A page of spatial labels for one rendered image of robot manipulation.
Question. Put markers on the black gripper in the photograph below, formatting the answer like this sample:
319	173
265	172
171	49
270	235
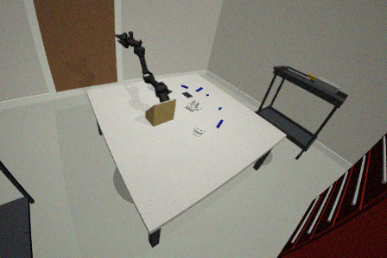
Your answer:
124	40

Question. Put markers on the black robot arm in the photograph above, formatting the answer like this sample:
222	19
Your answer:
160	87

